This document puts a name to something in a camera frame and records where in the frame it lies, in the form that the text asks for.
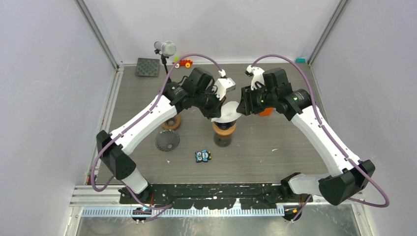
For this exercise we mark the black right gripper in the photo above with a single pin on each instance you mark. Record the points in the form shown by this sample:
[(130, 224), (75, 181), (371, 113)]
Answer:
[(247, 105)]

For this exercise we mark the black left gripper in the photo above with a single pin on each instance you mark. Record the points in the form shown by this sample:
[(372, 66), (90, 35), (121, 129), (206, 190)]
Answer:
[(216, 109)]

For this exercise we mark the white paper coffee filter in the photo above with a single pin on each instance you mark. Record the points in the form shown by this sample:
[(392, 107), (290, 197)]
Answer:
[(228, 113)]

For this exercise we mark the blue glass dripper cone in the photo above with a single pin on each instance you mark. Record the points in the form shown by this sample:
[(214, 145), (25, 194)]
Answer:
[(225, 125)]

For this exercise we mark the smoky glass carafe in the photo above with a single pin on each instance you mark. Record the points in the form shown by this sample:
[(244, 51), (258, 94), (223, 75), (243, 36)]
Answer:
[(222, 140)]

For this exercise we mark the grey glass dripper cone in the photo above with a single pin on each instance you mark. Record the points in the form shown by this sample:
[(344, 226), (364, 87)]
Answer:
[(167, 140)]

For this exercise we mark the silver microphone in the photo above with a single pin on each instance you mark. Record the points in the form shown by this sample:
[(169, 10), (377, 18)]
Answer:
[(165, 49)]

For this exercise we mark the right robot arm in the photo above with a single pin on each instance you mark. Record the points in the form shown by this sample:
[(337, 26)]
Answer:
[(344, 178)]

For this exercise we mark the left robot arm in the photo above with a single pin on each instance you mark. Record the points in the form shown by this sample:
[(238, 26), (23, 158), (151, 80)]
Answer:
[(199, 90)]

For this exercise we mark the orange coffee filter box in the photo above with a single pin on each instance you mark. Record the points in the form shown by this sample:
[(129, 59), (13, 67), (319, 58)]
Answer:
[(266, 112)]

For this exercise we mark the colourful toy car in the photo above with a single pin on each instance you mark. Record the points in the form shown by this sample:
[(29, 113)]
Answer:
[(182, 63)]

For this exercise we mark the blue owl figure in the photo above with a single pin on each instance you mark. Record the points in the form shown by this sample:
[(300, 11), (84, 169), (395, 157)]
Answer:
[(203, 156)]

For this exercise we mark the dark perforated square tray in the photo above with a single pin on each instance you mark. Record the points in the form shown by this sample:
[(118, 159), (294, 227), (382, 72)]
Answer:
[(147, 67)]

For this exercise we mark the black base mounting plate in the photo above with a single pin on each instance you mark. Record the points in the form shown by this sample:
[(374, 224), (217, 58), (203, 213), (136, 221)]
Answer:
[(214, 196)]

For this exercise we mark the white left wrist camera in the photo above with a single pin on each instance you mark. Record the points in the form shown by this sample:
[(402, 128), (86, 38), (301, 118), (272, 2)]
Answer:
[(223, 85)]

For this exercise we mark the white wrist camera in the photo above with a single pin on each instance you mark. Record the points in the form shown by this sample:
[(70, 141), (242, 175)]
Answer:
[(256, 73), (223, 85)]

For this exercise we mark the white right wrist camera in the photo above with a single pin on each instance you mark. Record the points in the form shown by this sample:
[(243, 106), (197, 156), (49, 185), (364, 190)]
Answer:
[(256, 73)]

